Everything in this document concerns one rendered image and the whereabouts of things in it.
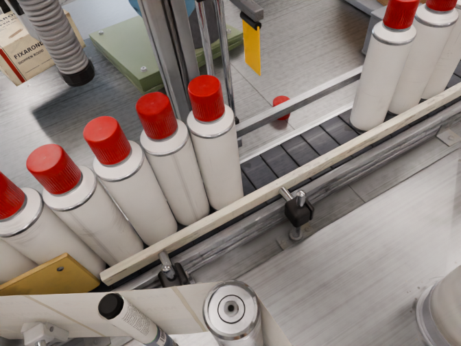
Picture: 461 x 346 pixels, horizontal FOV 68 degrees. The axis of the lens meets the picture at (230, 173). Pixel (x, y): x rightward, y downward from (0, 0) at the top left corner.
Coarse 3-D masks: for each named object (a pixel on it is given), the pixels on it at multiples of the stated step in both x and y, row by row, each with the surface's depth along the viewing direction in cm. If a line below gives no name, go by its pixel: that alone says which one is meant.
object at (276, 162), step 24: (456, 72) 60; (336, 120) 56; (384, 120) 55; (288, 144) 54; (312, 144) 53; (336, 144) 53; (264, 168) 52; (288, 168) 51; (240, 216) 47; (96, 288) 43
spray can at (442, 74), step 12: (456, 24) 46; (456, 36) 47; (444, 48) 49; (456, 48) 48; (444, 60) 50; (456, 60) 50; (444, 72) 52; (432, 84) 54; (444, 84) 54; (432, 96) 55
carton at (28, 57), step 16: (0, 16) 68; (0, 32) 64; (16, 32) 64; (0, 48) 61; (16, 48) 63; (32, 48) 65; (0, 64) 62; (16, 64) 64; (32, 64) 66; (48, 64) 68; (16, 80) 66
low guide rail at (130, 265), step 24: (456, 96) 54; (408, 120) 51; (360, 144) 49; (312, 168) 46; (264, 192) 45; (216, 216) 43; (168, 240) 42; (192, 240) 44; (120, 264) 41; (144, 264) 42
